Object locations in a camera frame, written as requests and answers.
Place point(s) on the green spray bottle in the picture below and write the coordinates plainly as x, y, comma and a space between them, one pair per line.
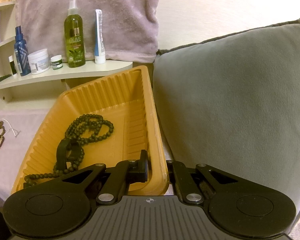
75, 37

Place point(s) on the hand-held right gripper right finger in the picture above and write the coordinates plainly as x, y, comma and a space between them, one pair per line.
176, 177

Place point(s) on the black cosmetic tube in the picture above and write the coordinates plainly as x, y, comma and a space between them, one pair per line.
2, 78

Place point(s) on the cream shelf unit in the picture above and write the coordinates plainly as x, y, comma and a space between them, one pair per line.
72, 73

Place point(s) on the orange plastic tray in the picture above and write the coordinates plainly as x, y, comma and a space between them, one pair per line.
137, 100

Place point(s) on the white and blue tube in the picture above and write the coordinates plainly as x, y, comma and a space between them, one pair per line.
99, 42

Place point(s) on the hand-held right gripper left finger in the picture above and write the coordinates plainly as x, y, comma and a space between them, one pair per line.
143, 170

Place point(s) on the small green jar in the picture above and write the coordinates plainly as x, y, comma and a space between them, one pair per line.
56, 63

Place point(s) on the white cream jar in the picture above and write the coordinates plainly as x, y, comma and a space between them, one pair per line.
38, 62

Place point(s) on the grey cushion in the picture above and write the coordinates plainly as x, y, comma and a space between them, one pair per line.
227, 100

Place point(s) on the blue spray bottle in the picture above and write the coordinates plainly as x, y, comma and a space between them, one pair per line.
22, 55

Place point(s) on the lilac hanging towel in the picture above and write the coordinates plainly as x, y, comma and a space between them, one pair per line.
120, 17

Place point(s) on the black wristband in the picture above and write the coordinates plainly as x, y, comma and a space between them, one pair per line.
61, 152

